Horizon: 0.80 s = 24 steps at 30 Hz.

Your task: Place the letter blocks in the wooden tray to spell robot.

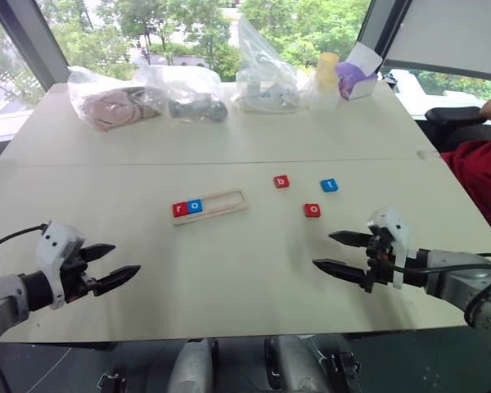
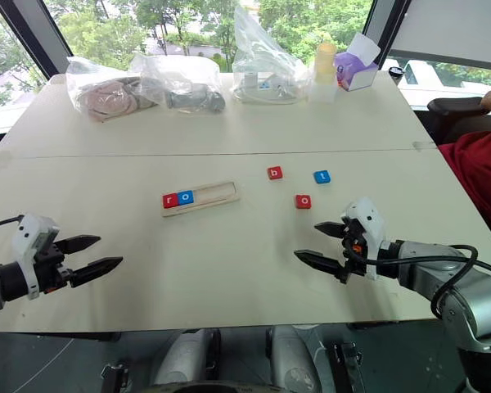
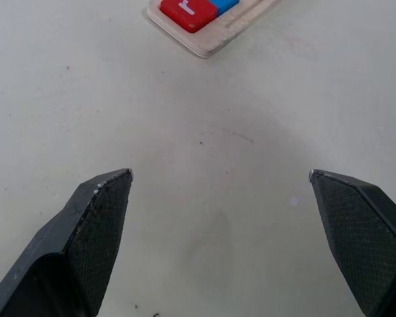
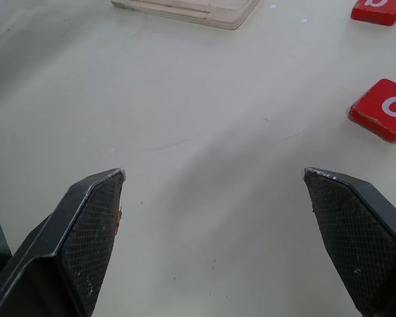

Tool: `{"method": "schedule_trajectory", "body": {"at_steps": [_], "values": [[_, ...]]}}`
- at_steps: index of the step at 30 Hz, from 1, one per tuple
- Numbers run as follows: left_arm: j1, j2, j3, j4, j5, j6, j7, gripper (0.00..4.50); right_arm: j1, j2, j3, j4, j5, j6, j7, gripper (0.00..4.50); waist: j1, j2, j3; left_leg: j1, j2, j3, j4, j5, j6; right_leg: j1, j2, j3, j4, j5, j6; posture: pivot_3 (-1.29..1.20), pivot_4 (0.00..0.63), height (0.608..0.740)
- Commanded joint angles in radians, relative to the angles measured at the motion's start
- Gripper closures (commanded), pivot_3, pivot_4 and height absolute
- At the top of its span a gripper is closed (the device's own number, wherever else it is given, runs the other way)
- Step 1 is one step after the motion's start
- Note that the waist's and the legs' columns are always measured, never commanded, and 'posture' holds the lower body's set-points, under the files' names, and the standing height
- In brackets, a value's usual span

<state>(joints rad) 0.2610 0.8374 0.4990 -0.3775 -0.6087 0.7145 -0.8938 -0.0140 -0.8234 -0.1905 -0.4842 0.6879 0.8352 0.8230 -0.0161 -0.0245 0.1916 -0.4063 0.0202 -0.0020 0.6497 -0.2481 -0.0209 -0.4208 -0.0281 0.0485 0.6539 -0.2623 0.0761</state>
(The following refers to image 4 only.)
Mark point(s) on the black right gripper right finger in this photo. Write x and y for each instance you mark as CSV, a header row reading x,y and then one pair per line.
x,y
356,241

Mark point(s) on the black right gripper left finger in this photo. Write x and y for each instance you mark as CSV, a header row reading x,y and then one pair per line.
x,y
76,244

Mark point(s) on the red letter tile o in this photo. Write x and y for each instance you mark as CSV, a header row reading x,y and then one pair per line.
x,y
384,109

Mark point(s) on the wooden tray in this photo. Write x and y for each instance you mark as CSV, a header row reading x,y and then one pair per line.
x,y
198,11

